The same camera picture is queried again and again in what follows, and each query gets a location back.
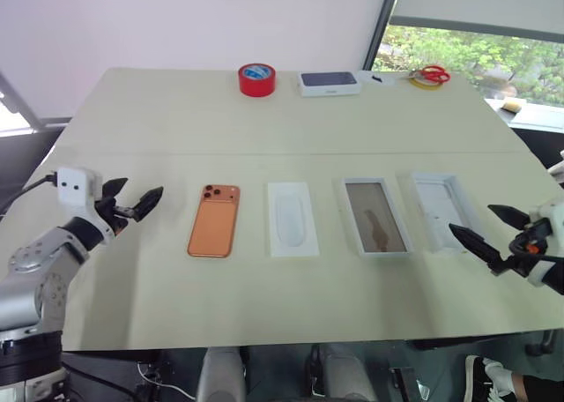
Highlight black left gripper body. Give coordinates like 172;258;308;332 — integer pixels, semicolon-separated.
94;193;136;236

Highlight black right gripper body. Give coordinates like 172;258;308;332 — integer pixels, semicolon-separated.
506;220;553;276

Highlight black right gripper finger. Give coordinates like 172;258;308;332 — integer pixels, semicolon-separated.
448;223;513;277
486;204;531;232

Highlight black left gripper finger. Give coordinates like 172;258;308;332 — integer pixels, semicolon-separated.
101;177;130;198
131;186;165;223

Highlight orange smartphone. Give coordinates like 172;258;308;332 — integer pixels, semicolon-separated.
186;183;241;259

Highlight white paper insert tray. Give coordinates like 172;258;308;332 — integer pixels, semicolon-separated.
265;181;320;258

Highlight white box with dark top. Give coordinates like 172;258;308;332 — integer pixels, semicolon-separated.
297;70;363;98

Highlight black white sneaker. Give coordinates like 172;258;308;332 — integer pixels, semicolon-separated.
464;354;516;402

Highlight yellow tape roll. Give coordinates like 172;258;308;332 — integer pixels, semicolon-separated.
410;76;443;93

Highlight red tape roll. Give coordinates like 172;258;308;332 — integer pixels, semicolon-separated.
238;63;277;98

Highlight grey rounded shape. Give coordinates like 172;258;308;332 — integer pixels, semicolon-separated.
316;343;375;402
196;346;246;402

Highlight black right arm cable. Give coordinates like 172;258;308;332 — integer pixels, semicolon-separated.
506;238;564;262

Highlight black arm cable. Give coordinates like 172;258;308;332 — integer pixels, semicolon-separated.
506;238;564;262
19;172;61;200

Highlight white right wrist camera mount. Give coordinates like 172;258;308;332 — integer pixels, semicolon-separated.
527;201;564;287

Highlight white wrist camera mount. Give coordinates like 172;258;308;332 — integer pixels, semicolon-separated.
527;201;564;287
56;167;116;244

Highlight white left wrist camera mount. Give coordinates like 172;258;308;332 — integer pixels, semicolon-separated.
56;167;116;244

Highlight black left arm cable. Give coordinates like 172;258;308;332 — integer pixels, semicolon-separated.
19;172;61;200

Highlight slanted window frame bar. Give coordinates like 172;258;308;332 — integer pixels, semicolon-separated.
0;71;71;137

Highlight red handled scissors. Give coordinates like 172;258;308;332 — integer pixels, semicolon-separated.
407;65;451;84

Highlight black window frame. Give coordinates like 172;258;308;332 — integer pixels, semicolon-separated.
361;0;564;72

